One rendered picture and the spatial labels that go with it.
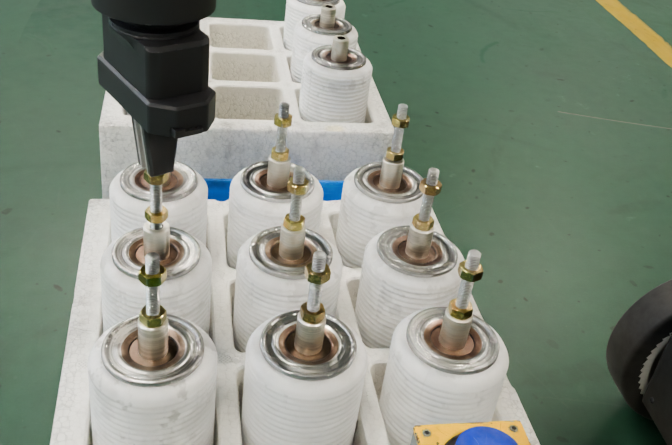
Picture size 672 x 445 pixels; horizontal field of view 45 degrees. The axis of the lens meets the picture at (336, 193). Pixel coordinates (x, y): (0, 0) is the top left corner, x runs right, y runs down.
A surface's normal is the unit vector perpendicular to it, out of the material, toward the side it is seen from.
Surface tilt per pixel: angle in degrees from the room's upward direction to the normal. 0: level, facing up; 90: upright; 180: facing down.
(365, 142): 90
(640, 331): 67
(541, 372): 0
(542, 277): 0
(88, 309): 0
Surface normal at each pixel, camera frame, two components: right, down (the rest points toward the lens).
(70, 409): 0.11, -0.84
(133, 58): -0.80, 0.25
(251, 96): 0.15, 0.55
